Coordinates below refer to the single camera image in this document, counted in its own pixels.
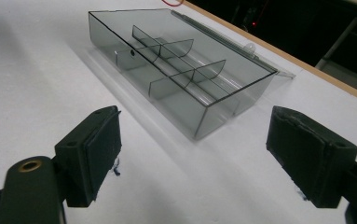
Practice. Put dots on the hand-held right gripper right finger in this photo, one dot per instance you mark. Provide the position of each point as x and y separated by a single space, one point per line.
309 155

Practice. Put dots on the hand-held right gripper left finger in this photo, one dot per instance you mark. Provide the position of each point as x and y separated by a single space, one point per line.
89 155

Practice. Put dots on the clear grey compartment box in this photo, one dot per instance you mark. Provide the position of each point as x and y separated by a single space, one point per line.
179 62

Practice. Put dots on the black device with red light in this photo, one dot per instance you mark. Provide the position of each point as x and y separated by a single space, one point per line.
251 18

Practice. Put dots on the white desk frame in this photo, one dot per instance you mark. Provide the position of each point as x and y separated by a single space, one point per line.
337 43

